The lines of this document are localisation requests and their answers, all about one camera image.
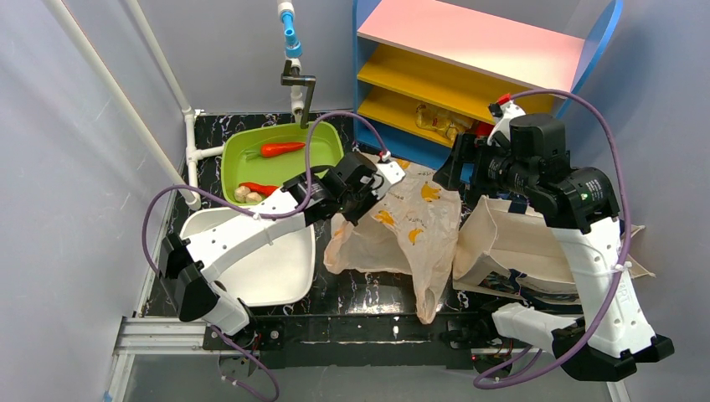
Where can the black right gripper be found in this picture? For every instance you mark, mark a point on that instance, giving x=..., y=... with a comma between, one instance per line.
x=463, y=161

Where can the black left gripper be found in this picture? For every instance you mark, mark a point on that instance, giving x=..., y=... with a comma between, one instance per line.
x=358, y=205

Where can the red snack packet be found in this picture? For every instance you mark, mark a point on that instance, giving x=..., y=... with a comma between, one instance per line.
x=483, y=129

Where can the yellow snack packet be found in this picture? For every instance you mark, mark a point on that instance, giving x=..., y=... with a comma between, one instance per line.
x=447, y=124

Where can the banana print plastic bag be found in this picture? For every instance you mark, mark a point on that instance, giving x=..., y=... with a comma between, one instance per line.
x=413, y=230

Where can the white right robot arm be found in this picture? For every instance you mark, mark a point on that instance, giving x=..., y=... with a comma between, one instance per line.
x=578, y=204

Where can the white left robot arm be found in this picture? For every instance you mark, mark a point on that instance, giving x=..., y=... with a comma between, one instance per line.
x=189, y=269

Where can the beige canvas tote bag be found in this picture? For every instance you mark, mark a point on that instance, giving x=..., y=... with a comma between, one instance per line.
x=515, y=255

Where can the orange toy carrot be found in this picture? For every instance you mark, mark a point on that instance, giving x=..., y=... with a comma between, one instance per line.
x=274, y=149

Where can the red toy chili pepper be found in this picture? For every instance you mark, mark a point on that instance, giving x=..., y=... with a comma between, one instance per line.
x=264, y=190

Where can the white pipe faucet stand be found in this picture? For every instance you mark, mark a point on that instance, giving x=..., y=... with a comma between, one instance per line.
x=302, y=86

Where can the beige toy mushroom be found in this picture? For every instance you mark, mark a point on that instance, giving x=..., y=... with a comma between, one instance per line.
x=245, y=195

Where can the green plastic basin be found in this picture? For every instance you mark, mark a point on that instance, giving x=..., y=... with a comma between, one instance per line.
x=240, y=164

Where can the colourful wooden shelf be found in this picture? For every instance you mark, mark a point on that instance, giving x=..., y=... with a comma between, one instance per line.
x=410, y=53

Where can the white plastic basin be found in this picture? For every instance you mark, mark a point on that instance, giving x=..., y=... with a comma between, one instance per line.
x=276, y=274

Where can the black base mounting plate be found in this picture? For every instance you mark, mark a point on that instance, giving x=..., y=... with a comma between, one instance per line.
x=454, y=340

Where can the white diagonal pole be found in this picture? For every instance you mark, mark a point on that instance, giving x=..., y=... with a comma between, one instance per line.
x=76, y=34

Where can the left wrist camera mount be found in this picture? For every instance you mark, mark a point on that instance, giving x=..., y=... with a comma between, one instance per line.
x=391, y=174

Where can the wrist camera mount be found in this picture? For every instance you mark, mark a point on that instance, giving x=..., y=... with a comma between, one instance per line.
x=391, y=174
x=503, y=111

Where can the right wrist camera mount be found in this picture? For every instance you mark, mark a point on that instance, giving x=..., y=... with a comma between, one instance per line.
x=503, y=111

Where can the aluminium frame rail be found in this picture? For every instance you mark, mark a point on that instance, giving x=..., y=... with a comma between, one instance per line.
x=150, y=336

